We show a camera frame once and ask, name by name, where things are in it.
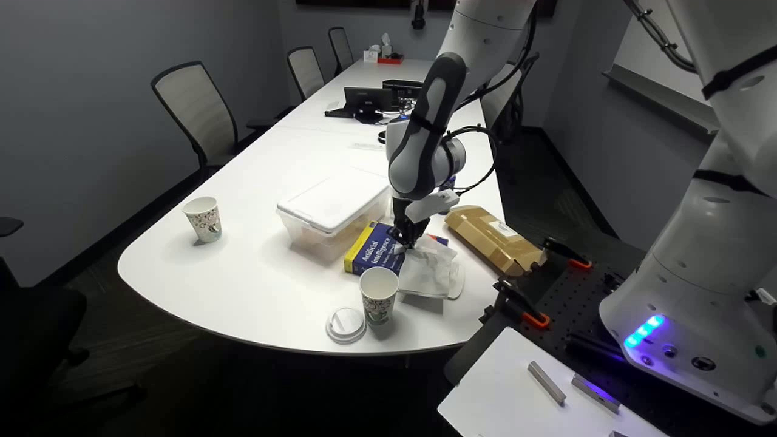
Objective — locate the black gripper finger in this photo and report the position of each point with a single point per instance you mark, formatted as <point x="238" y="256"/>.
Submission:
<point x="405" y="238"/>

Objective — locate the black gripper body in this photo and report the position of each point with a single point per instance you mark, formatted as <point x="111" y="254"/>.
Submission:
<point x="404" y="218"/>

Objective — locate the white tissue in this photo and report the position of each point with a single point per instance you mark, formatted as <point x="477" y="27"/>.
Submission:
<point x="431" y="271"/>

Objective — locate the white paper cup near book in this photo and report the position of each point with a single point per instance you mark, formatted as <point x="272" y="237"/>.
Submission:
<point x="377" y="290"/>

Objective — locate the brown cardboard package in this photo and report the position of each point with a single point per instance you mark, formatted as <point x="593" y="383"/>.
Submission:
<point x="493" y="240"/>

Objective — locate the clear plastic container with lid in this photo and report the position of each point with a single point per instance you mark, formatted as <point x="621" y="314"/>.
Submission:
<point x="329" y="213"/>

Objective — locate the white cup lid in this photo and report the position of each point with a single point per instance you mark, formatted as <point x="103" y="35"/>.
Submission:
<point x="344" y="326"/>

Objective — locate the orange black clamp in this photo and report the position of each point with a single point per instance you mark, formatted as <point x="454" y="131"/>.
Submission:
<point x="512" y="300"/>
<point x="569" y="256"/>

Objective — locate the black conference device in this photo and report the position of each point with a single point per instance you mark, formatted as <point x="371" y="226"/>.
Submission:
<point x="369" y="103"/>

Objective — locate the white clipboard paper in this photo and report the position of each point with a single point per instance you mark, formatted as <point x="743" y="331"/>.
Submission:
<point x="501" y="398"/>

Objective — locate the grey marker on paper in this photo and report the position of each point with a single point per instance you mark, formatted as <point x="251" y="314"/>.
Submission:
<point x="547" y="383"/>

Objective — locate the office chair middle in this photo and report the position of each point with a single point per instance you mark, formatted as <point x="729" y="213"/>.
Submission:
<point x="307" y="70"/>

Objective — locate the office chair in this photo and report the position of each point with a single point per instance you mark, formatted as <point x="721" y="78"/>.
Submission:
<point x="307" y="70"/>
<point x="199" y="109"/>
<point x="341" y="47"/>

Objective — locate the office chair right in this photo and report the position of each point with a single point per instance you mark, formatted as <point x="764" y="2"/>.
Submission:
<point x="341" y="47"/>

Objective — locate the white paper cup far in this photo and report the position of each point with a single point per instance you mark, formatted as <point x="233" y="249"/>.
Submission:
<point x="204" y="218"/>

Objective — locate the office chair left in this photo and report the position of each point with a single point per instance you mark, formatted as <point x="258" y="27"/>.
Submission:
<point x="199" y="109"/>

